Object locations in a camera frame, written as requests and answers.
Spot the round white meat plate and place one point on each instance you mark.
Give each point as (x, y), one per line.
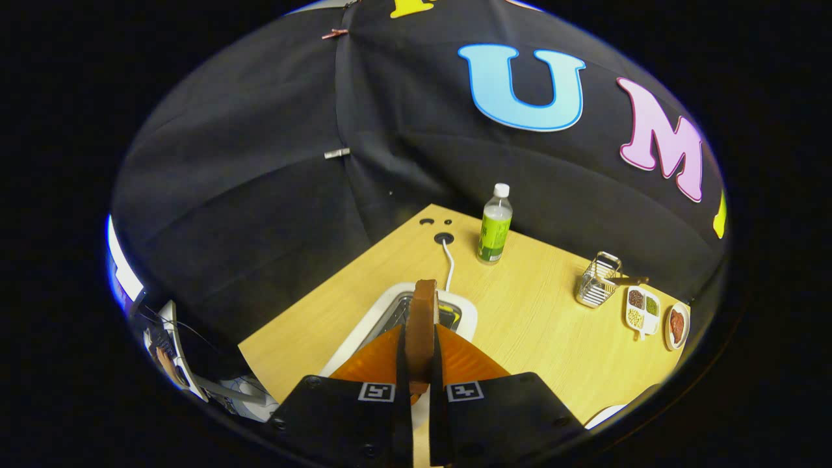
(687, 322)

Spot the yellow soybeans pile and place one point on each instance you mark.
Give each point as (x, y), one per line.
(635, 318)

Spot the red clip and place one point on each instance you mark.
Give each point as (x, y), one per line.
(335, 32)

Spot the white divided dish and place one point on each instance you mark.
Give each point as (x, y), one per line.
(650, 323)

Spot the black backdrop cloth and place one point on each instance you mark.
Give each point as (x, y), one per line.
(260, 162)

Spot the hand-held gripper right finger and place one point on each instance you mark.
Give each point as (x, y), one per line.
(437, 422)

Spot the silver clip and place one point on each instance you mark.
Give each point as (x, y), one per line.
(337, 153)

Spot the brown meat piece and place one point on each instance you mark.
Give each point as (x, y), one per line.
(677, 325)

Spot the toast bread slice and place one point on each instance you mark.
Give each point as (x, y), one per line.
(422, 325)

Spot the bright light panel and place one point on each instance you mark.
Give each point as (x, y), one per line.
(123, 273)

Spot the white toaster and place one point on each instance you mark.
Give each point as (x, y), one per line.
(468, 312)

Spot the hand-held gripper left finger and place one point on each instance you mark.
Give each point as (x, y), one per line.
(403, 370)

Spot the green label drink bottle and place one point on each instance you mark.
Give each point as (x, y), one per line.
(494, 234)

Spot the green beans pile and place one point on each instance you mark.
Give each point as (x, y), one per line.
(652, 305)

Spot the white square plate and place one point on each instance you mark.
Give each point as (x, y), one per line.
(604, 415)

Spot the dark red beans pile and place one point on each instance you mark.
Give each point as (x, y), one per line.
(636, 299)

